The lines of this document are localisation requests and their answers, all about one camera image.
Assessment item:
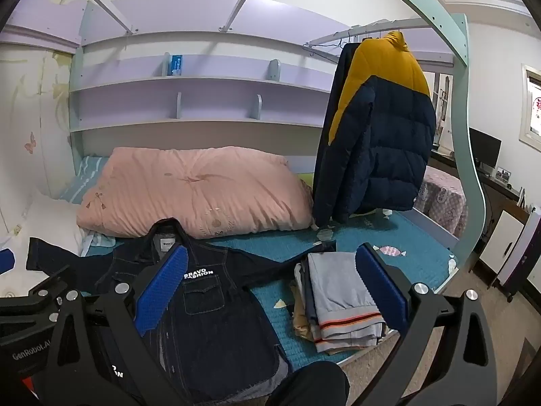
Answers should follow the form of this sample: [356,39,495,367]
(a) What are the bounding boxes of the dark blue jeans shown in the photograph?
[25,218,339,404]

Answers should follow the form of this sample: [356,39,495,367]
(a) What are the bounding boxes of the dark desk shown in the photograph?
[427,152,529,221]

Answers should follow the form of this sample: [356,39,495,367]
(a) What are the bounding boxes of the white blanket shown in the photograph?
[0,192,85,301]

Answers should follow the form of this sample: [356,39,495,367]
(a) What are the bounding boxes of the striped light blue pillow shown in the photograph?
[59,156,111,204]

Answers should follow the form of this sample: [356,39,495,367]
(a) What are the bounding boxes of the pink pillow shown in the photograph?
[76,146,315,240]

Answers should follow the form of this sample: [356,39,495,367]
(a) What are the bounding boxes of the person's leg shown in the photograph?
[268,361,351,406]

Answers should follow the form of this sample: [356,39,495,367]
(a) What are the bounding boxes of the black monitor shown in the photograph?
[468,127,503,170]

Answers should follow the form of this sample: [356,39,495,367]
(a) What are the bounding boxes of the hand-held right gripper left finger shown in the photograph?
[41,245,190,406]

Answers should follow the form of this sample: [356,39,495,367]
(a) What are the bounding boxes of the navy and yellow puffer jacket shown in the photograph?
[312,30,438,231]

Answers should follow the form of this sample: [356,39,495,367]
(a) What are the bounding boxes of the teal quilted bedspread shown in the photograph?
[80,209,459,364]

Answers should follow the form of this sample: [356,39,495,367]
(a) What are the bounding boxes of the white clothes rail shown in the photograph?
[303,18,429,47]

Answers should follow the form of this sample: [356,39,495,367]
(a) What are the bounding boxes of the white cabinet door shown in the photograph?
[479,207,529,282]

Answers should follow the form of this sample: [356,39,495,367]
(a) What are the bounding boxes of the blue box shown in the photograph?
[163,53,187,77]

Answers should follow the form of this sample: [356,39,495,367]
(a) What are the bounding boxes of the stack of folded clothes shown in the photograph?
[291,260,400,356]

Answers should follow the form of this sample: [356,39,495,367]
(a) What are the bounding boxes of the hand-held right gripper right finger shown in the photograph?
[355,243,497,406]

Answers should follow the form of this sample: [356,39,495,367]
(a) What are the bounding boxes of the pale green bed frame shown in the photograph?
[351,0,491,273]

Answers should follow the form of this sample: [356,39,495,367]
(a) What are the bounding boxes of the light blue cloth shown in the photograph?
[80,230,117,258]

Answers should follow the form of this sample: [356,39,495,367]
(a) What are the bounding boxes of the window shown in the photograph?
[519,63,541,153]

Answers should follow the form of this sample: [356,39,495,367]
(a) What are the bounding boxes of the purple and white shelf unit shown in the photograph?
[68,0,455,170]

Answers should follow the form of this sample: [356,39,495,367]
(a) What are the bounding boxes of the grey folded garment striped hem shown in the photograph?
[306,251,387,354]

